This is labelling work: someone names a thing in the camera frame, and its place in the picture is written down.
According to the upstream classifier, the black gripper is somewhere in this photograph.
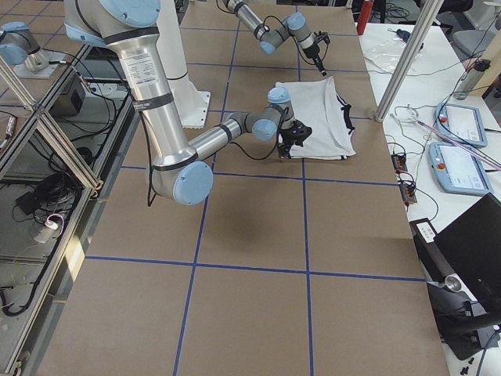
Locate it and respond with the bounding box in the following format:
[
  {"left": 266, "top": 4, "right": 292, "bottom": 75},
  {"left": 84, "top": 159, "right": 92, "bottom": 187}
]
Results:
[
  {"left": 278, "top": 120, "right": 312, "bottom": 155},
  {"left": 303, "top": 31, "right": 330, "bottom": 76}
]

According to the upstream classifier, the grey cartoon print t-shirt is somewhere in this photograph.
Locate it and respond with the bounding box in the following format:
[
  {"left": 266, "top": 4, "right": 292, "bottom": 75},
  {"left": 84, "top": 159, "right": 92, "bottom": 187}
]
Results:
[{"left": 276, "top": 77, "right": 355, "bottom": 160}]

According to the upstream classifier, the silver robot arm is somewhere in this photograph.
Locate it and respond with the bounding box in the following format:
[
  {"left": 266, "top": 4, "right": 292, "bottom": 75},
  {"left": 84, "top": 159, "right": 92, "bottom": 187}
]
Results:
[
  {"left": 63, "top": 1, "right": 312, "bottom": 205},
  {"left": 221, "top": 1, "right": 330, "bottom": 76}
]

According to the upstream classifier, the clear plastic sheet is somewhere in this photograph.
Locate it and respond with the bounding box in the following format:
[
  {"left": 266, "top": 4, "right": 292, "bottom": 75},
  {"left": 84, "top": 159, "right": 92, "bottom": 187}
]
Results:
[{"left": 363, "top": 38, "right": 406, "bottom": 73}]

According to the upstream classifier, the red cylinder bottle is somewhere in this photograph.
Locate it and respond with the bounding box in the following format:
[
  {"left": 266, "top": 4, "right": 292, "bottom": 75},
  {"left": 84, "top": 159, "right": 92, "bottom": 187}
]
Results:
[{"left": 356, "top": 0, "right": 373, "bottom": 36}]

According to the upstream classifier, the grey water bottle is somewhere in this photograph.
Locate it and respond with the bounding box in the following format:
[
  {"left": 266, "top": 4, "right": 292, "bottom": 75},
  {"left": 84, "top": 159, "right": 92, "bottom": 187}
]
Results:
[{"left": 460, "top": 59, "right": 491, "bottom": 95}]

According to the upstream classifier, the far blue teach pendant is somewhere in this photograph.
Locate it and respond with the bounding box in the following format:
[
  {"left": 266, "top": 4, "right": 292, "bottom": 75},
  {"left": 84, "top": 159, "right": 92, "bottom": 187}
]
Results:
[{"left": 435, "top": 103, "right": 488, "bottom": 147}]

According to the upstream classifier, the blue teach pendant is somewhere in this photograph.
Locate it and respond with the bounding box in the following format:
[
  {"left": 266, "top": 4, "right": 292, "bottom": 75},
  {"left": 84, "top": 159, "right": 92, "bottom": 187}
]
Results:
[
  {"left": 428, "top": 142, "right": 494, "bottom": 197},
  {"left": 435, "top": 103, "right": 488, "bottom": 147}
]

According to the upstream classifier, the near blue teach pendant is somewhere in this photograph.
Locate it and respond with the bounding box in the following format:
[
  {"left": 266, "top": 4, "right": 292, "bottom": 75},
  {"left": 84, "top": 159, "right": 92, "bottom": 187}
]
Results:
[{"left": 428, "top": 142, "right": 494, "bottom": 197}]

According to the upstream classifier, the aluminium frame post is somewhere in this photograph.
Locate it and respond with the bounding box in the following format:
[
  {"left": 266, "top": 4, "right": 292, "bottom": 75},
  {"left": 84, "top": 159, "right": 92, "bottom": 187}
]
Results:
[{"left": 374, "top": 0, "right": 444, "bottom": 122}]

